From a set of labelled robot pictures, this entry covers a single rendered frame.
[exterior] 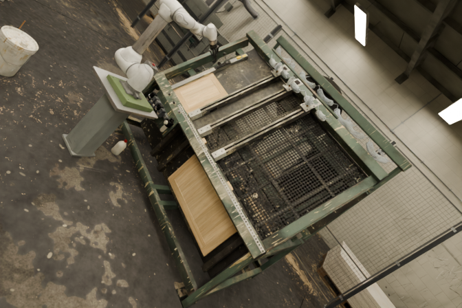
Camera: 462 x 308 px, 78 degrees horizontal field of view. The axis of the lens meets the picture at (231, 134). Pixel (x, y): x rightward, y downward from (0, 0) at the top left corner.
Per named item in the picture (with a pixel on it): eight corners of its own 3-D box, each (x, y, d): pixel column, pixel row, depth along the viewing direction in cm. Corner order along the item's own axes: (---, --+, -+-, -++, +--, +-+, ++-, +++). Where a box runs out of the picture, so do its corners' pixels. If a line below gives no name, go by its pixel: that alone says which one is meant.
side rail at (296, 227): (260, 243, 230) (261, 240, 221) (366, 180, 253) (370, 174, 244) (266, 253, 227) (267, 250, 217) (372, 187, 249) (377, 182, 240)
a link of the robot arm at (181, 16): (198, 20, 241) (188, 10, 243) (188, 16, 224) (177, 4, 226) (189, 33, 246) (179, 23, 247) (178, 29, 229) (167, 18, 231)
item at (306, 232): (264, 181, 316) (325, 132, 295) (269, 183, 329) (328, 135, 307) (302, 238, 282) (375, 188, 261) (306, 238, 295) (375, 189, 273)
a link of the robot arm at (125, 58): (122, 75, 246) (106, 57, 249) (133, 77, 262) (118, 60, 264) (180, 5, 228) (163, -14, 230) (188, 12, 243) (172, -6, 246)
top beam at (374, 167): (245, 38, 351) (245, 31, 343) (252, 36, 353) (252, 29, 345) (375, 185, 244) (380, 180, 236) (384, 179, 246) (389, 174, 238)
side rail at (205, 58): (164, 78, 333) (162, 71, 324) (246, 42, 356) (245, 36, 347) (166, 80, 330) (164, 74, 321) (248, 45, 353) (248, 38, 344)
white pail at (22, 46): (-25, 49, 258) (2, 9, 246) (12, 60, 285) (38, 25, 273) (-15, 73, 247) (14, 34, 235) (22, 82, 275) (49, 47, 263)
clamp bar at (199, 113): (188, 115, 295) (183, 101, 274) (284, 71, 319) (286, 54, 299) (192, 122, 290) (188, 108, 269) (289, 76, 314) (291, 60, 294)
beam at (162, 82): (155, 81, 331) (152, 75, 322) (164, 77, 333) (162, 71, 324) (253, 261, 224) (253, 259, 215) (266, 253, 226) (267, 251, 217)
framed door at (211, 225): (168, 178, 309) (167, 178, 307) (204, 146, 295) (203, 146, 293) (205, 256, 266) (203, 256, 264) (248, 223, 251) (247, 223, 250)
